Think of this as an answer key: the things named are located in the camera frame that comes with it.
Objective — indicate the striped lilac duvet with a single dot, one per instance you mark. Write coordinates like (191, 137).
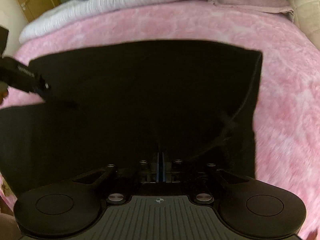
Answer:
(100, 2)

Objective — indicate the black garment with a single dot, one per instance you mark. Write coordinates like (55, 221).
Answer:
(137, 100)

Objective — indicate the person's left hand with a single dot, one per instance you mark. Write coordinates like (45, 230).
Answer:
(3, 97)

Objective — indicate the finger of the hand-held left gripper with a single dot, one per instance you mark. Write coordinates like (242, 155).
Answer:
(45, 90)

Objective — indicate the pink floral blanket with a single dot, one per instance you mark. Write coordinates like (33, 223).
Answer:
(287, 105)

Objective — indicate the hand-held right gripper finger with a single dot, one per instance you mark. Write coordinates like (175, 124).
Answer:
(157, 170)
(163, 170)

